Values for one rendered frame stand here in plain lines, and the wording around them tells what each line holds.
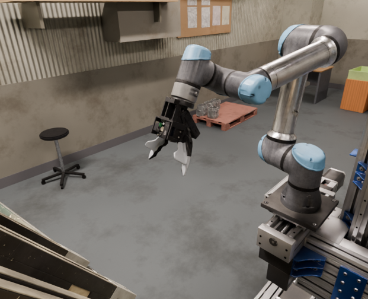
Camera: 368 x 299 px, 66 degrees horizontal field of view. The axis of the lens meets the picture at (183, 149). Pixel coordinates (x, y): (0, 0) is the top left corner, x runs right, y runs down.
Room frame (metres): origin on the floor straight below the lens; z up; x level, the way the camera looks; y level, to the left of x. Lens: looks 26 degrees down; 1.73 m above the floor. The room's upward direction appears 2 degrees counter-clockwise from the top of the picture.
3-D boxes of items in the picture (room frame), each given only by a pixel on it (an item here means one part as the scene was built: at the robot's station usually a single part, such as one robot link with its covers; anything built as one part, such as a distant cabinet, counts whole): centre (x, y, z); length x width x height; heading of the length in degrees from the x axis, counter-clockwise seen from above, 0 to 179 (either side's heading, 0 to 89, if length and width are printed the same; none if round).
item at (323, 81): (6.09, -2.44, 0.33); 1.24 x 0.63 x 0.65; 45
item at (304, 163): (0.93, -0.45, 1.20); 0.13 x 0.12 x 0.14; 31
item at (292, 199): (0.92, -0.46, 1.09); 0.15 x 0.15 x 0.10
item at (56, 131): (2.89, 1.42, 0.29); 0.49 x 0.47 x 0.59; 139
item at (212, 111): (4.79, -0.76, 0.15); 1.06 x 0.73 x 0.30; 135
